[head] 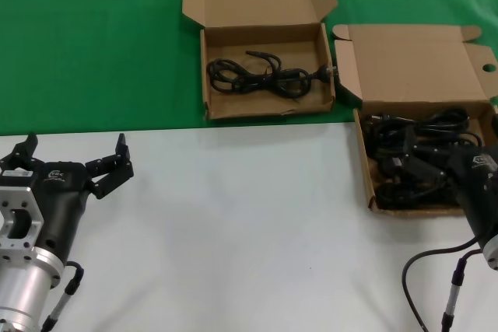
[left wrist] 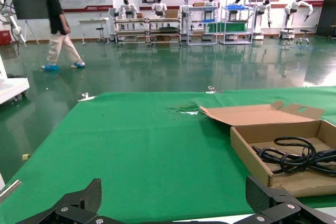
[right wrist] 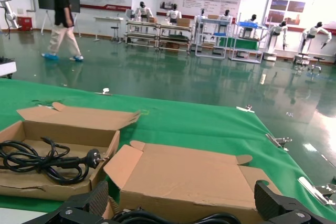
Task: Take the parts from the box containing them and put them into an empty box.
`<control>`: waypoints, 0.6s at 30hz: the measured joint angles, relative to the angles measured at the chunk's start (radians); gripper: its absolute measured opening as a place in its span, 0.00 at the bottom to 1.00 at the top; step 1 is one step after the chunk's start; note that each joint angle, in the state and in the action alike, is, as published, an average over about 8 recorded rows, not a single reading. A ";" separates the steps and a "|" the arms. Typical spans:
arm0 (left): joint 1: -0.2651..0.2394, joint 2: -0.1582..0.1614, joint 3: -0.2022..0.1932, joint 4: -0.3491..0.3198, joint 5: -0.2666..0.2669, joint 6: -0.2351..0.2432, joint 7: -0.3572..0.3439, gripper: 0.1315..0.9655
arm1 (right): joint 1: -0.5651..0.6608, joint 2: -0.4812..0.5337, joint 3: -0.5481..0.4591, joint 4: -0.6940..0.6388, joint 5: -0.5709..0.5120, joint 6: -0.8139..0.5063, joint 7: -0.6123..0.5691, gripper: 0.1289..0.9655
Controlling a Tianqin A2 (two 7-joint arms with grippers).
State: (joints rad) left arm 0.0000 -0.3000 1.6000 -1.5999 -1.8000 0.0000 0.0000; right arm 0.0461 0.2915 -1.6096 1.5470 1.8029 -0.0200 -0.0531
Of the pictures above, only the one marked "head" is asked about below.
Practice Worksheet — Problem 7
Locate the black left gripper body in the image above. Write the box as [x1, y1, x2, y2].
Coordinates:
[30, 159, 95, 260]

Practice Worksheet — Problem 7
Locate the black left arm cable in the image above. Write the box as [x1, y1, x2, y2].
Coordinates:
[40, 260, 86, 332]

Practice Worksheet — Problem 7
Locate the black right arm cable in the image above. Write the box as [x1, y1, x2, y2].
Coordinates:
[402, 244, 484, 332]

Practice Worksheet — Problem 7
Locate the open cardboard box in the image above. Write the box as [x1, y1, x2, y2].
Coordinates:
[181, 0, 338, 120]
[330, 24, 498, 215]

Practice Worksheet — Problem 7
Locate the green table cloth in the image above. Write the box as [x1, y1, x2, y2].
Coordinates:
[0, 0, 498, 137]

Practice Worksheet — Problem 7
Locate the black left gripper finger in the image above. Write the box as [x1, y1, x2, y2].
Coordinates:
[85, 134, 135, 201]
[0, 133, 47, 173]

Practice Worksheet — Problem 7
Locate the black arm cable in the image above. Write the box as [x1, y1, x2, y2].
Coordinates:
[402, 244, 484, 332]
[40, 260, 86, 332]

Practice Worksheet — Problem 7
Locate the left wrist camera silver bracket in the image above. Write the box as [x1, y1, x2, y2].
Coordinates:
[0, 168, 44, 250]

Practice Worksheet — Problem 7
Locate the pile of black power cables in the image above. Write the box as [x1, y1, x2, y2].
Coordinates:
[359, 110, 483, 208]

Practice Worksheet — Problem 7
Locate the black power cable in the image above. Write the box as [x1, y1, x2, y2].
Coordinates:
[205, 50, 338, 100]

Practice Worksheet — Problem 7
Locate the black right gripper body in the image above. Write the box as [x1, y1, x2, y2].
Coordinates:
[446, 146, 498, 243]

